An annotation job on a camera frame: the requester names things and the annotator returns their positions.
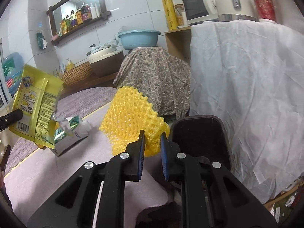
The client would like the light blue plastic basin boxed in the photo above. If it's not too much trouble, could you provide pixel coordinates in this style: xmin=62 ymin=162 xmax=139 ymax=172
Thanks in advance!
xmin=117 ymin=29 xmax=161 ymax=50

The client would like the blue water jug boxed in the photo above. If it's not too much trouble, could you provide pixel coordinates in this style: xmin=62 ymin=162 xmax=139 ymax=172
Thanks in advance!
xmin=2 ymin=52 xmax=24 ymax=96

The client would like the black trash bin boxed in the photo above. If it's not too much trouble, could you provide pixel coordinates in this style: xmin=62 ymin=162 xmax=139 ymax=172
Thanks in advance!
xmin=169 ymin=115 xmax=231 ymax=170

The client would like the floral patterned cloth cover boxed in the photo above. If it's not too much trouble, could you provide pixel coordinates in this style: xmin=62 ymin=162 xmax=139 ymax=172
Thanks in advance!
xmin=113 ymin=47 xmax=191 ymax=119

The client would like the green white tissue pack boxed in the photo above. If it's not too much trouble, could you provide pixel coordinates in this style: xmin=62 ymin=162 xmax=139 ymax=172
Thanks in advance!
xmin=50 ymin=115 xmax=92 ymax=157

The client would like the yellow snack packet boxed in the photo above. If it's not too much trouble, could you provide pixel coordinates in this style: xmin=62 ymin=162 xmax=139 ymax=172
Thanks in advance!
xmin=9 ymin=64 xmax=63 ymax=149

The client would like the dark wooden framed mirror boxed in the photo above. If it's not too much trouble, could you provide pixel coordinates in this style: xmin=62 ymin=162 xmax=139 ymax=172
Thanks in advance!
xmin=46 ymin=0 xmax=111 ymax=46

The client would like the woven wicker basket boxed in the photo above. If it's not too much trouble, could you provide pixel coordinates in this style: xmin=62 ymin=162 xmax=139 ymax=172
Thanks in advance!
xmin=61 ymin=62 xmax=93 ymax=87

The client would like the red paper cup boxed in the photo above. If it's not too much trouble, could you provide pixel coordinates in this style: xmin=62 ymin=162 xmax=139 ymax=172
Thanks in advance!
xmin=254 ymin=0 xmax=276 ymax=23

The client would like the cream electric kettle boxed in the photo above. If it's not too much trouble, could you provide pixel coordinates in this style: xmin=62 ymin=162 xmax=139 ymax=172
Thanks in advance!
xmin=215 ymin=0 xmax=258 ymax=22

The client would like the white sheet cover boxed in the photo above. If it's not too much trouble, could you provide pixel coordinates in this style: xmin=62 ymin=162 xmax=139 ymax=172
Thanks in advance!
xmin=190 ymin=21 xmax=303 ymax=203

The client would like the wooden shelf cabinet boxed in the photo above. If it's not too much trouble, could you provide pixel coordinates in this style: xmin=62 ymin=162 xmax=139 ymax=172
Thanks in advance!
xmin=165 ymin=26 xmax=191 ymax=64

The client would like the wall hung tissue pack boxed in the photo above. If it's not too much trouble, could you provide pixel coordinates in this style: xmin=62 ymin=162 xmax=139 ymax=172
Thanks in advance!
xmin=36 ymin=32 xmax=48 ymax=50

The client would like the white microwave oven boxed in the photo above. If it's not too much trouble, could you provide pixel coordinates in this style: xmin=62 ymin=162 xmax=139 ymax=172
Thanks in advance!
xmin=182 ymin=0 xmax=219 ymax=25

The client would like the yellow foil roll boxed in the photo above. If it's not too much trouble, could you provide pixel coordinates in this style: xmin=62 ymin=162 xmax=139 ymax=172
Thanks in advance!
xmin=162 ymin=0 xmax=178 ymax=30

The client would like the brown white rice cooker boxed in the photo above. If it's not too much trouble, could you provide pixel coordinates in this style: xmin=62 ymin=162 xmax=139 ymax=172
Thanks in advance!
xmin=89 ymin=47 xmax=124 ymax=77

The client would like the yellow foam fruit net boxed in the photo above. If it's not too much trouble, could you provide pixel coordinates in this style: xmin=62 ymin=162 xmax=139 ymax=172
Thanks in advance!
xmin=99 ymin=86 xmax=170 ymax=157

